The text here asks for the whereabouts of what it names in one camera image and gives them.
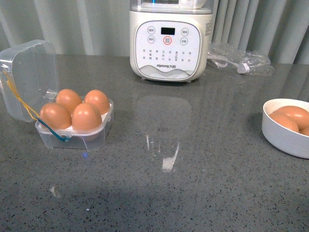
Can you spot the white round bowl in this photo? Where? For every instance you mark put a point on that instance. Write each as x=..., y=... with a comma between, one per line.
x=286, y=140

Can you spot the white Joyoung blender appliance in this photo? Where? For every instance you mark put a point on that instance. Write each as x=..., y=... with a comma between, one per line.
x=169, y=39

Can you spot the blue rubber band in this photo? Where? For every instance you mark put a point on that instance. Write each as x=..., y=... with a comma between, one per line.
x=63, y=138

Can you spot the clear plastic bag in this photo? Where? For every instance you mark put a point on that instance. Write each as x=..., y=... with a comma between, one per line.
x=229, y=59

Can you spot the clear plastic egg box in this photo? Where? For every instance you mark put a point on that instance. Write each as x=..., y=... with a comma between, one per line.
x=33, y=68

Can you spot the brown egg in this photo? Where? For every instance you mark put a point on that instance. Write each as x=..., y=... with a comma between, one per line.
x=55, y=116
x=69, y=99
x=298, y=114
x=305, y=131
x=86, y=117
x=284, y=121
x=98, y=99

